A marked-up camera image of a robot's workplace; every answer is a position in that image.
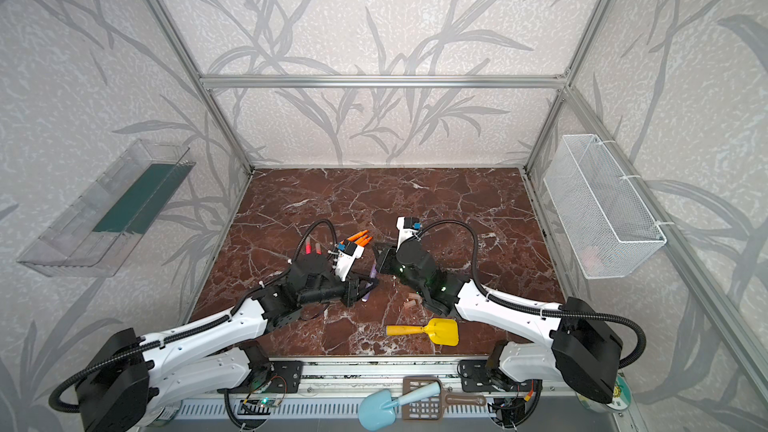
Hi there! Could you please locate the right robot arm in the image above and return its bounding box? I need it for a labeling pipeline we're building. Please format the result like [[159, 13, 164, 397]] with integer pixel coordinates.
[[374, 239, 647, 404]]

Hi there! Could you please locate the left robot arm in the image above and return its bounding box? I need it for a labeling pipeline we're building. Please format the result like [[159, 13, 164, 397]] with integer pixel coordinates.
[[48, 253, 378, 431]]

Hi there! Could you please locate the yellow toy shovel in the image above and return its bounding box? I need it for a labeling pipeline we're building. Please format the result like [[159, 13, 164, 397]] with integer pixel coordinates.
[[386, 318, 459, 347]]

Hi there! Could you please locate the small circuit board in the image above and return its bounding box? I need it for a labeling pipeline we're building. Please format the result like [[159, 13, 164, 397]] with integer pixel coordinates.
[[237, 397, 280, 417]]

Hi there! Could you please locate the brown toy rake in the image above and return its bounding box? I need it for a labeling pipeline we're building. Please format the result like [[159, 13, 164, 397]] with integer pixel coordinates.
[[401, 376, 487, 421]]

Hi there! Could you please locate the light blue toy shovel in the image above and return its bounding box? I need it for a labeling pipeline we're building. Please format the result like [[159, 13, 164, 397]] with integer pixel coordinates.
[[357, 382, 441, 431]]

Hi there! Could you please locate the tape roll green label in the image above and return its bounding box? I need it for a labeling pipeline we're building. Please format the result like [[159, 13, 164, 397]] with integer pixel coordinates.
[[576, 372, 632, 414]]

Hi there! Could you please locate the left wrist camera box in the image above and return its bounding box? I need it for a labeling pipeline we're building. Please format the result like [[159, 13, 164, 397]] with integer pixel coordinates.
[[334, 240, 364, 282]]

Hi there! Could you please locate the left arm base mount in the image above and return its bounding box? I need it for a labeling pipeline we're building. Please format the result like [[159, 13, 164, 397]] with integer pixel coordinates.
[[241, 360, 304, 394]]

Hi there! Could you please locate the aluminium front rail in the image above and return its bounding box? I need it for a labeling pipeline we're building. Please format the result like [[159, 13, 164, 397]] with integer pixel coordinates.
[[113, 355, 631, 422]]

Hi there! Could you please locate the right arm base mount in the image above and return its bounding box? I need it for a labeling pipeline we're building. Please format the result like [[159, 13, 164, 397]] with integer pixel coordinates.
[[457, 359, 538, 393]]

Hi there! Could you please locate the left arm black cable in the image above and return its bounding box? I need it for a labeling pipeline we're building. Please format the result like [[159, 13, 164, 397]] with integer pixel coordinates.
[[49, 218, 340, 415]]

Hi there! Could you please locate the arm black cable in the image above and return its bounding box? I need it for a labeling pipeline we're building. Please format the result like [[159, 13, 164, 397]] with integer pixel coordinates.
[[49, 218, 340, 415], [417, 219, 648, 371]]

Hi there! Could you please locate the white wire basket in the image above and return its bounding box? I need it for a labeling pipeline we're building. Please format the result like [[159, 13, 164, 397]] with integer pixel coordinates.
[[544, 134, 667, 280]]

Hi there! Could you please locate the clear plastic wall shelf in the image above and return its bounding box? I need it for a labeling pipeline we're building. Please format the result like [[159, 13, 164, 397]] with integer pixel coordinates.
[[17, 139, 196, 278]]

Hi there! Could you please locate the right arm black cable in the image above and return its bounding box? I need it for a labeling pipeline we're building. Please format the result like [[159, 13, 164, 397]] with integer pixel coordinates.
[[417, 219, 648, 371]]

